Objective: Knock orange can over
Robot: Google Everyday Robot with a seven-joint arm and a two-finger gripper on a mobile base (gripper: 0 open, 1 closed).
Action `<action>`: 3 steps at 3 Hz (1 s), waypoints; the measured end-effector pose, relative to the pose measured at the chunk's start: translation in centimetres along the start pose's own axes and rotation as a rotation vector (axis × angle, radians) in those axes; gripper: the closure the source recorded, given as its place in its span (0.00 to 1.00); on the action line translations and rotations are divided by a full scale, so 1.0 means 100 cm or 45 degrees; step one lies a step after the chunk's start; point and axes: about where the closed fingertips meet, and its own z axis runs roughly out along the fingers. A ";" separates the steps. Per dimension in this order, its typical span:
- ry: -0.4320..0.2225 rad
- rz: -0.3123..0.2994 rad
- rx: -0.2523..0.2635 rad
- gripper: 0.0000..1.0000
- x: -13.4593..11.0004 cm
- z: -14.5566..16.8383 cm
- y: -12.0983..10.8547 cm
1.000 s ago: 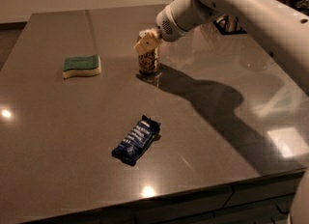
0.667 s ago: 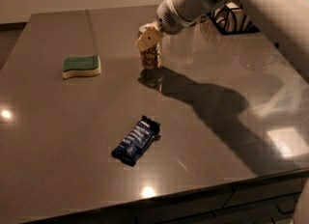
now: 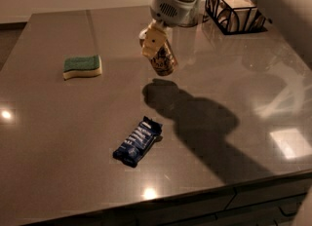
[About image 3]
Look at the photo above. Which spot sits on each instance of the orange soda can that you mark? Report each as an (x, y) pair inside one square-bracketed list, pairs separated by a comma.
[(164, 63)]

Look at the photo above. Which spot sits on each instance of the cabinet drawer handle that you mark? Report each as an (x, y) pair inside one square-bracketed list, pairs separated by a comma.
[(290, 210)]

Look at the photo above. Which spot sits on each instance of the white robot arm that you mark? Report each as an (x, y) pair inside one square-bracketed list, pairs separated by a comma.
[(165, 13)]

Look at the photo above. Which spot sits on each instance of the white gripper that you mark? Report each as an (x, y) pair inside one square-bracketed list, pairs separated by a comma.
[(174, 12)]

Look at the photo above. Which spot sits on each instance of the green and yellow sponge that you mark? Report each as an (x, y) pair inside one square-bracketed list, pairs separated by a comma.
[(82, 67)]

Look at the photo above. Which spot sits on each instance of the metal cup holder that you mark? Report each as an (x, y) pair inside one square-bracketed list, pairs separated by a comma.
[(195, 17)]

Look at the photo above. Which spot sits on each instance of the blue snack bar wrapper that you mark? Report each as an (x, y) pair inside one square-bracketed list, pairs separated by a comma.
[(138, 143)]

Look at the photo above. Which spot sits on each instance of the black wire napkin basket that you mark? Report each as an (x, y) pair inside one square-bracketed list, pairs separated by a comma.
[(235, 16)]

